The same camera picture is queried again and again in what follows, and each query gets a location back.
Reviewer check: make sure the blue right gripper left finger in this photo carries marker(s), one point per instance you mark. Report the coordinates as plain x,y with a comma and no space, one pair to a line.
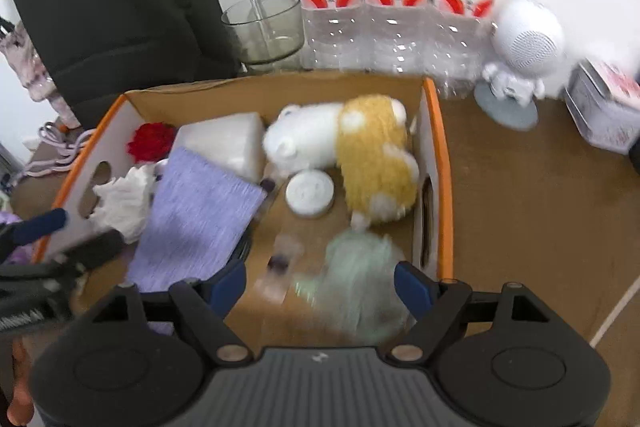
225,288

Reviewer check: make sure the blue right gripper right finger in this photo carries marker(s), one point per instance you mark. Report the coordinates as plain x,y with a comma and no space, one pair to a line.
417,292

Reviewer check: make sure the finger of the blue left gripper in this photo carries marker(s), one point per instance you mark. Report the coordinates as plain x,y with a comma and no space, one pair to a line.
27,232

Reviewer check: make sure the iridescent plastic bag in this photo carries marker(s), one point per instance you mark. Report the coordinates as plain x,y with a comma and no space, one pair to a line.
353,294

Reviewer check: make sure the small clear zip bag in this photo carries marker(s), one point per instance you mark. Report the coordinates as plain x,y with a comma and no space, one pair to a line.
272,285

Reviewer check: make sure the purple cloth pouch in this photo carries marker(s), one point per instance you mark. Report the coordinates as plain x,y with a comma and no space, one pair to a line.
198,215

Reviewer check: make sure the white tissue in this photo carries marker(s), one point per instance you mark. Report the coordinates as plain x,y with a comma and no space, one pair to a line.
124,203

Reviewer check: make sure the white jar lid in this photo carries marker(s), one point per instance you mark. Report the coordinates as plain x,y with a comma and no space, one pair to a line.
310,193

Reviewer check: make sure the translucent cotton swab box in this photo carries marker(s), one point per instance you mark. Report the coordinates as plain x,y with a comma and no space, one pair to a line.
233,142

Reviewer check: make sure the red artificial rose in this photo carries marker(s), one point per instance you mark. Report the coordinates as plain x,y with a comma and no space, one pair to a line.
151,142

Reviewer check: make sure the yellow white plush toy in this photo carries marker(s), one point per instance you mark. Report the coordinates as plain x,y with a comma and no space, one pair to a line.
366,138

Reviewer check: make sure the purple tissue pack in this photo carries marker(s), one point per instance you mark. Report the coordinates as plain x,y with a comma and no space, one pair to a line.
14,249

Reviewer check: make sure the red orange cardboard box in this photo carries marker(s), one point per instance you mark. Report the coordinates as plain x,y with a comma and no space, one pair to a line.
335,176

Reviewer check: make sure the mottled purple vase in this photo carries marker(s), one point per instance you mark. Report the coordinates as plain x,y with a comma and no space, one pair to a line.
24,60

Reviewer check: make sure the black paper bag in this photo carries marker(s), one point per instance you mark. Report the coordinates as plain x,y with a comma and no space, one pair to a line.
96,50

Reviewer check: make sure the small tin box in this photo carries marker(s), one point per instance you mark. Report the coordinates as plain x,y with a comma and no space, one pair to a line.
604,104

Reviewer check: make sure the glass cup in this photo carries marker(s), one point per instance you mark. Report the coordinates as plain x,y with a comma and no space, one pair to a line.
286,34

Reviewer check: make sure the white astronaut speaker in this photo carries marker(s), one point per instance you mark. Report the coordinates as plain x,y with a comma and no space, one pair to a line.
528,44

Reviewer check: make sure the glass straw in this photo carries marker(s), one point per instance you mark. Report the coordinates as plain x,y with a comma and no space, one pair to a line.
260,15

